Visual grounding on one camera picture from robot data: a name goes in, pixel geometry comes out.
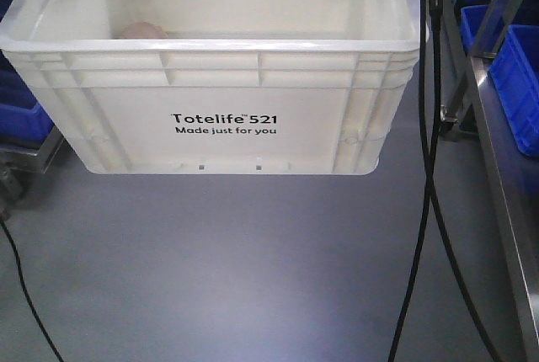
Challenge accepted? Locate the pink plush toy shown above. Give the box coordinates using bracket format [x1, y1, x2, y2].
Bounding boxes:
[119, 22, 168, 40]

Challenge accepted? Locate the white plastic Totelife tote box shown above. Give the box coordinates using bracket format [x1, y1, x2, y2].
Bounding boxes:
[1, 0, 420, 175]

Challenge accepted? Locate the metal shelf rack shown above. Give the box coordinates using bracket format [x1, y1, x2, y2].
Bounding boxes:
[442, 0, 538, 361]

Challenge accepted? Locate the blue bin left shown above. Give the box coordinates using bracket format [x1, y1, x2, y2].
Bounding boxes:
[1, 54, 54, 143]

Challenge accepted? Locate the blue plastic bin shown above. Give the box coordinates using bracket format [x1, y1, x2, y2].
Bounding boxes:
[489, 24, 538, 157]

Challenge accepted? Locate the black cable right inner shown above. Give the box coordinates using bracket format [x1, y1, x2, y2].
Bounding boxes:
[387, 0, 439, 362]

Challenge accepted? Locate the black cable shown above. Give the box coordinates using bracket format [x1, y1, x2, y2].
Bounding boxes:
[387, 0, 439, 362]
[0, 218, 64, 362]
[424, 0, 504, 362]

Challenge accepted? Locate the black cable right outer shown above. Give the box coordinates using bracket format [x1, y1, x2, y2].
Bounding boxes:
[424, 0, 504, 362]

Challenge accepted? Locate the black cable left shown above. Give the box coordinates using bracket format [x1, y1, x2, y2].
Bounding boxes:
[0, 218, 64, 362]

